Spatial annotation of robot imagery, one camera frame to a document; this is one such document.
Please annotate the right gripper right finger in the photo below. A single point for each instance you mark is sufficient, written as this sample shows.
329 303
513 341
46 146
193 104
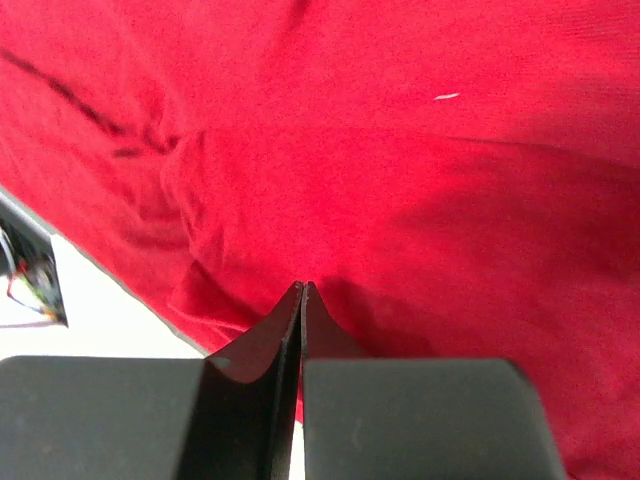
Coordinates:
373 418

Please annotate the dark red t shirt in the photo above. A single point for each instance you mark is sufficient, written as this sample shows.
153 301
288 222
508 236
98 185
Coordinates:
459 178

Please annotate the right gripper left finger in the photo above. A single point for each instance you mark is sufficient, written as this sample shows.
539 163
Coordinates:
227 416

